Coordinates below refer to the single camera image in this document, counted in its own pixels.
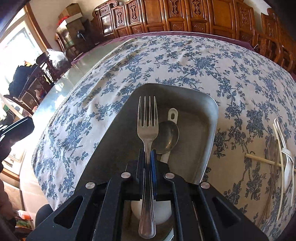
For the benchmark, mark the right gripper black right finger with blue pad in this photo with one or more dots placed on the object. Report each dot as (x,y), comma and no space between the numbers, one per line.
(173,188)

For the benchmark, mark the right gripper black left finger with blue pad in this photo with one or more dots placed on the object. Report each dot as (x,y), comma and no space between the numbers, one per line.
(111,197)

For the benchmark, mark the metal fork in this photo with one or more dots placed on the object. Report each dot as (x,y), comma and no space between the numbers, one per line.
(147,131)

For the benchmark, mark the grey metal utensil tray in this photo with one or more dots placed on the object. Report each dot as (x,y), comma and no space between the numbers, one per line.
(197,120)

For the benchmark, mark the light wooden chopstick crosswise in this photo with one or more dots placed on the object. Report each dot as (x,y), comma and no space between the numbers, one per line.
(256,158)

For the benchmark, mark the light wooden chopstick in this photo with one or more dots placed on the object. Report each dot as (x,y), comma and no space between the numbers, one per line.
(277,138)

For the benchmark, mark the metal spoon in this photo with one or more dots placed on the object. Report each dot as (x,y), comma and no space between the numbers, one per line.
(271,150)
(167,138)

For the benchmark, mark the metal spoon in tray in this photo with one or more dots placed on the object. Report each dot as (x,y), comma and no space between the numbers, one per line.
(167,138)

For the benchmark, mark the black bag on chair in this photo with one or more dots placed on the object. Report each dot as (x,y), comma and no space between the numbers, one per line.
(22,79)

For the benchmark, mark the wooden chair by window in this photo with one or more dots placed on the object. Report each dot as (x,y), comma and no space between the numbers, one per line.
(53,65)

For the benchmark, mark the blue floral tablecloth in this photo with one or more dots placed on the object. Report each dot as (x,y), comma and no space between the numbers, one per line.
(250,90)

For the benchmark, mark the dark brown chopstick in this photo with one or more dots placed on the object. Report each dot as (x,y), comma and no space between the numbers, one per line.
(266,209)

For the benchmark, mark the purple bench cushion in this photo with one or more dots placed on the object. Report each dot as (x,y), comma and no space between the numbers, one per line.
(167,33)

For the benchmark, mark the white plastic fork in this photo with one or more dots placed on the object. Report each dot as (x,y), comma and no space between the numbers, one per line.
(288,156)

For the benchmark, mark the stacked cardboard boxes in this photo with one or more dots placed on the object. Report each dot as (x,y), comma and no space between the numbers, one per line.
(70,28)

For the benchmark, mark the carved wooden bench back left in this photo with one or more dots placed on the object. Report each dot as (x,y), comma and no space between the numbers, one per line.
(114,20)

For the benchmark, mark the carved wooden bench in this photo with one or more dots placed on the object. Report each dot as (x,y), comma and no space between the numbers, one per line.
(275,43)
(114,20)
(231,19)

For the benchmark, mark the carved wooden bench right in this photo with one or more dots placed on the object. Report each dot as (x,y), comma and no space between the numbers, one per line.
(275,43)

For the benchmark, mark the carved wooden bench back centre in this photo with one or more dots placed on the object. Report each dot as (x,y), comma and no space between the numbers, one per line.
(231,19)

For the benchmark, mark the wooden window frame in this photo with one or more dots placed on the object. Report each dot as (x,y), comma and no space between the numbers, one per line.
(27,16)

